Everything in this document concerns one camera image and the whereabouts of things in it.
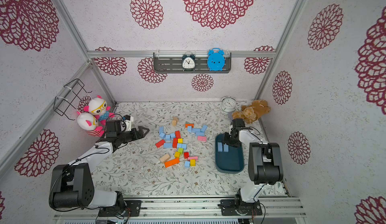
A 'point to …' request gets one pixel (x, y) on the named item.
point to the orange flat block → (192, 125)
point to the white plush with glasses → (98, 107)
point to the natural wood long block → (164, 158)
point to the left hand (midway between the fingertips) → (144, 132)
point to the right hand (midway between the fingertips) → (225, 139)
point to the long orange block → (171, 162)
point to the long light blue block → (161, 129)
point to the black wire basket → (70, 98)
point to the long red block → (178, 134)
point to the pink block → (202, 138)
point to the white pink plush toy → (87, 122)
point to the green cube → (181, 150)
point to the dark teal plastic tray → (231, 161)
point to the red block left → (160, 143)
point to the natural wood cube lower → (174, 122)
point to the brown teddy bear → (251, 113)
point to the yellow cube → (180, 140)
